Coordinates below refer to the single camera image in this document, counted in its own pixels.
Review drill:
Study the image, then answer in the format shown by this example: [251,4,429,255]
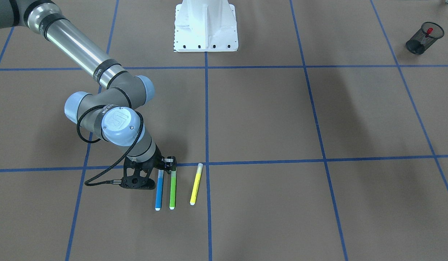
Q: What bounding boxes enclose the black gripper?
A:
[148,145,177,171]

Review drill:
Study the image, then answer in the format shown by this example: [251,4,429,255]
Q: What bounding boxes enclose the blue highlighter pen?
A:
[155,170,164,211]

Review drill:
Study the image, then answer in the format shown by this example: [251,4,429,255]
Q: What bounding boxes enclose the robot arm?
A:
[0,28,101,174]

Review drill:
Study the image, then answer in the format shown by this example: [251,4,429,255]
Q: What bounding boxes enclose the green highlighter pen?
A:
[169,170,177,210]

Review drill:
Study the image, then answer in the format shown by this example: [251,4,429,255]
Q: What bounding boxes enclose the yellow highlighter pen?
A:
[190,162,204,206]

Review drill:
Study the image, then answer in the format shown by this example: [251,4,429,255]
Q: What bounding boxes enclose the black mesh pen cup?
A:
[405,22,445,55]

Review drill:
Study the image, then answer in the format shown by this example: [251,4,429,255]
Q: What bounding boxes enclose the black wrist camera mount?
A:
[119,158,156,190]

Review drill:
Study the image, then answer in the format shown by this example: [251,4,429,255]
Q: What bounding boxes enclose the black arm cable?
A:
[76,105,145,187]

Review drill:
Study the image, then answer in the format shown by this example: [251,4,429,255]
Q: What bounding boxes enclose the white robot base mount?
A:
[173,0,239,52]

